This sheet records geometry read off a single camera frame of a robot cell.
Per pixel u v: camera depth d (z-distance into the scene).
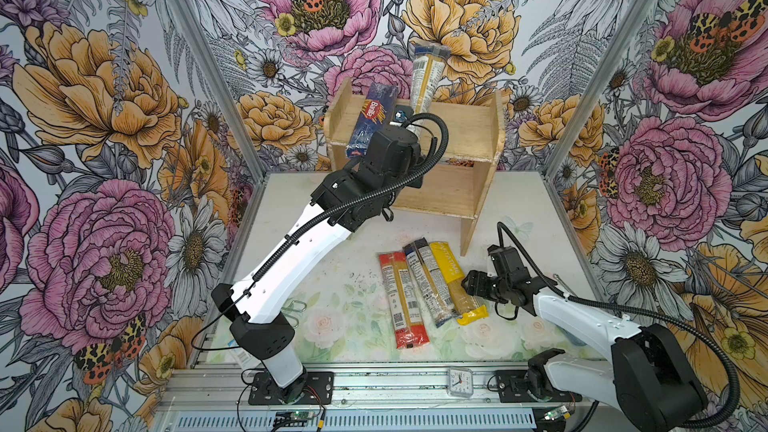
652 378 0.41
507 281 0.70
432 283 0.89
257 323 0.41
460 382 0.74
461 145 0.69
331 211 0.40
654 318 0.45
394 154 0.42
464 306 0.85
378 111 0.70
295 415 0.71
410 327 0.82
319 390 0.74
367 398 0.74
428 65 0.63
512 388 0.74
